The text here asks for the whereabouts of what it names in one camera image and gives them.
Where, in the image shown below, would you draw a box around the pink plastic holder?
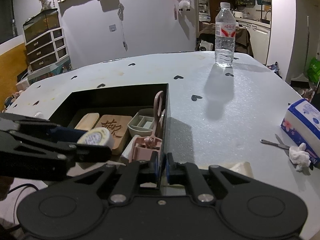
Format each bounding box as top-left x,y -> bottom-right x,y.
132,135 -> 163,165

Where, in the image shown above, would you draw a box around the chair with brown cloth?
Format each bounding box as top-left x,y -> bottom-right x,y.
196,22 -> 253,55

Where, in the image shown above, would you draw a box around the blue patterned bag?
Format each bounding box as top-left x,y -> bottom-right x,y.
266,61 -> 282,75

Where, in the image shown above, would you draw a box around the beige divided tray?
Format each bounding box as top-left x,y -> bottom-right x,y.
128,108 -> 157,138

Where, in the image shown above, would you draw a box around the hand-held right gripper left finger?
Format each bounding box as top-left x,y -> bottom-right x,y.
67,152 -> 163,203

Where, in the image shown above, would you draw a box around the carved wooden block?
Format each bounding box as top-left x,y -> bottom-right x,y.
95,114 -> 133,155

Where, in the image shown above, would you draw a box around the plain oval wooden block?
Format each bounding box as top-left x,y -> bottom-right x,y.
74,113 -> 100,131

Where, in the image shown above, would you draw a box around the beige paper sheet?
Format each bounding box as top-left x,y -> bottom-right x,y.
200,162 -> 254,178

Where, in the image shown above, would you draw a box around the pile of plush toys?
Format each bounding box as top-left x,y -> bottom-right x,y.
5,90 -> 24,108

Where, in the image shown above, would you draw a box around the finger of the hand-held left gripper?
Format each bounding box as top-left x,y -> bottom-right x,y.
0,130 -> 112,163
0,112 -> 85,142

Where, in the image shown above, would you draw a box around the pink scissors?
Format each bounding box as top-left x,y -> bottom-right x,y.
146,91 -> 166,148

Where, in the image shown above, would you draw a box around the green cabinet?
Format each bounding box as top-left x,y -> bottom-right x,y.
27,55 -> 73,80

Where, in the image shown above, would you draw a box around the glass fish tank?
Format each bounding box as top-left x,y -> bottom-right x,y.
22,8 -> 61,43

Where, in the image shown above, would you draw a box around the grey heart-print table cover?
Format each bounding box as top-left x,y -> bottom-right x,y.
5,51 -> 320,240

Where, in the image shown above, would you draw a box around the blue floral tissue pack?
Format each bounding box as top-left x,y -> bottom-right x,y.
281,98 -> 320,165

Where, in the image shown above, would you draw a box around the clear water bottle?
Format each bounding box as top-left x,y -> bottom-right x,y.
215,2 -> 236,68

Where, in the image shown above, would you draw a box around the hanging cable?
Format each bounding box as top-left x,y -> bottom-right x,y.
117,3 -> 128,52

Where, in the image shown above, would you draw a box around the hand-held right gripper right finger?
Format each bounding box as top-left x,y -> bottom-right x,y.
166,152 -> 254,203

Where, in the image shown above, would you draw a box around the black cables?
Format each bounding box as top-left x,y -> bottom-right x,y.
0,184 -> 38,230

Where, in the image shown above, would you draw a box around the green bag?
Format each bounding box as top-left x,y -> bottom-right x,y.
306,57 -> 320,83

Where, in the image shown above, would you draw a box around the crumpled white tissue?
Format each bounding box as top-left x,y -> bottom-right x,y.
289,142 -> 312,172

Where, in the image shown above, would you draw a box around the white drawer unit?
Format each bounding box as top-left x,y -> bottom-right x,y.
25,27 -> 69,72

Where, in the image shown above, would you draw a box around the black box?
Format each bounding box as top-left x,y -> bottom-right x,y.
49,83 -> 171,189

